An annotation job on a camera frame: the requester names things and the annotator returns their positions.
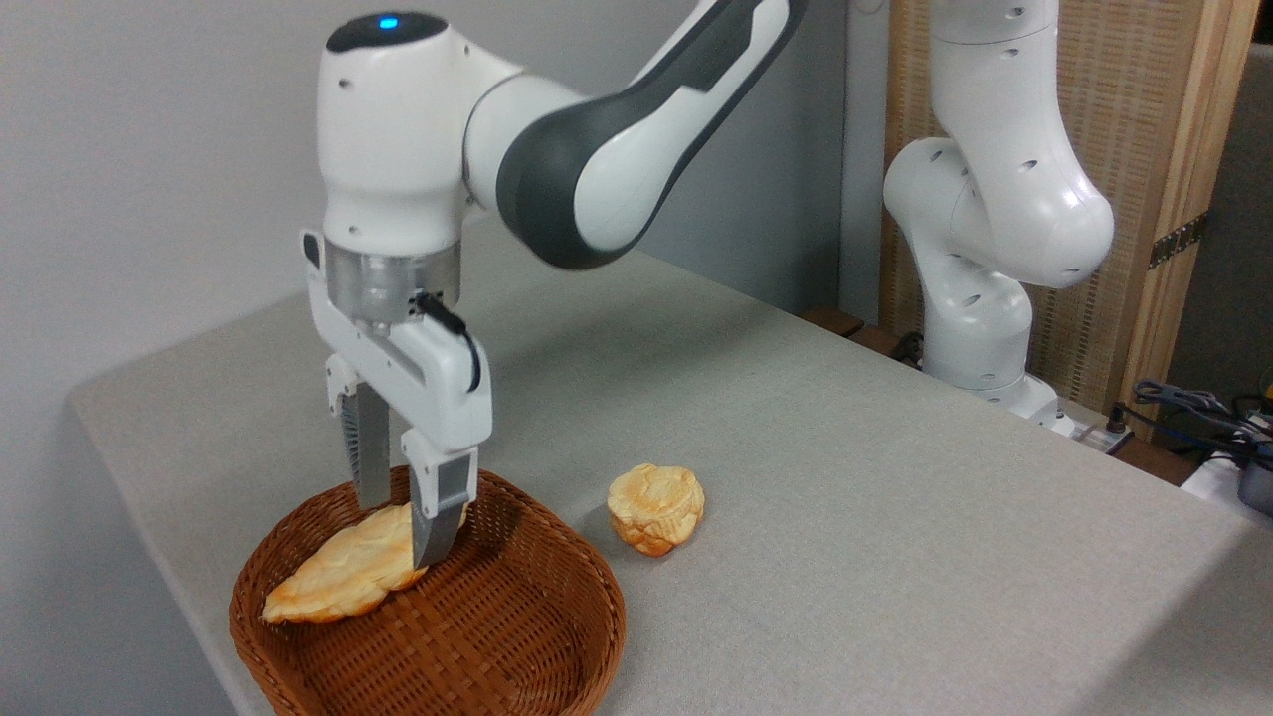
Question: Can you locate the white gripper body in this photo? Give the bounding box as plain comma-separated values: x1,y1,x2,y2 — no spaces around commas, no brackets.
300,230,494,454

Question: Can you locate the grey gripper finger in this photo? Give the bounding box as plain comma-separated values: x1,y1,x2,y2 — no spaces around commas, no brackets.
399,429,481,571
324,352,393,511

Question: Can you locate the long braided bread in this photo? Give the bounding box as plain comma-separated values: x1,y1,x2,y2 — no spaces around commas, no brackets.
261,501,469,626

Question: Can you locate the round bread roll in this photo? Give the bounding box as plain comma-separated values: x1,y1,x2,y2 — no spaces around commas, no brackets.
606,461,707,559

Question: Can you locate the brown wicker basket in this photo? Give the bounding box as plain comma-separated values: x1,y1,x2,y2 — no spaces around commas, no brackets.
229,462,629,716

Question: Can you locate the brown wooden block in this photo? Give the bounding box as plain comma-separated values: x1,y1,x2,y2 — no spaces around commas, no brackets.
800,305,867,340

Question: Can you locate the grey tablecloth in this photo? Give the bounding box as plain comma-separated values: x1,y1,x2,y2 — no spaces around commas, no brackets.
65,227,1273,716

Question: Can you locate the wooden rattan screen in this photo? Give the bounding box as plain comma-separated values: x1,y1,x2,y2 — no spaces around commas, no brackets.
879,0,1263,441

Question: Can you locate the metal screen hinge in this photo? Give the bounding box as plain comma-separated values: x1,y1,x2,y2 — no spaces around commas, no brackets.
1148,211,1210,271

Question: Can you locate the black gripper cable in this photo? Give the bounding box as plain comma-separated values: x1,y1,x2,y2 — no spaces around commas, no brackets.
412,289,484,395

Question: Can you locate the bundle of dark cables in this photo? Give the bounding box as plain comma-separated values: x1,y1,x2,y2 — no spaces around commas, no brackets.
1131,370,1273,460

